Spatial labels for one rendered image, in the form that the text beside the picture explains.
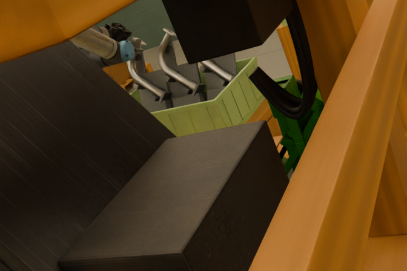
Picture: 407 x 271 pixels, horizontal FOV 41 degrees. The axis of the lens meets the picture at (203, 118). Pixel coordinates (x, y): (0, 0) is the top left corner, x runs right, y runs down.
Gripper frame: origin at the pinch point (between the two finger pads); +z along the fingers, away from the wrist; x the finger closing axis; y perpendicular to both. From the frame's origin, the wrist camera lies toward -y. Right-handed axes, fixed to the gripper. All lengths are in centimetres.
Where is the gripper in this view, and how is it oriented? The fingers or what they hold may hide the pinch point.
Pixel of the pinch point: (132, 43)
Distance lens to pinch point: 236.2
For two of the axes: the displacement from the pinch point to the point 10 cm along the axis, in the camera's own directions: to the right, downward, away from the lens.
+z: 5.1, -0.7, 8.6
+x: -7.3, -5.7, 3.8
